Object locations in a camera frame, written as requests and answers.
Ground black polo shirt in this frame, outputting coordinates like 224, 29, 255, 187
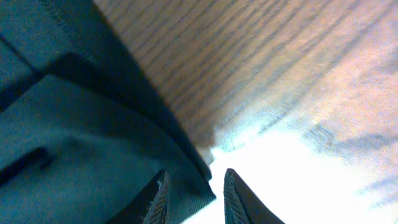
1, 1, 215, 223

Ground white garment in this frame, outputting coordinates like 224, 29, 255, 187
188, 126, 397, 223

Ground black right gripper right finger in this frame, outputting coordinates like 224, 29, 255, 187
223, 168, 284, 224

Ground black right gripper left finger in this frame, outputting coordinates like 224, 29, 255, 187
107, 169, 170, 224

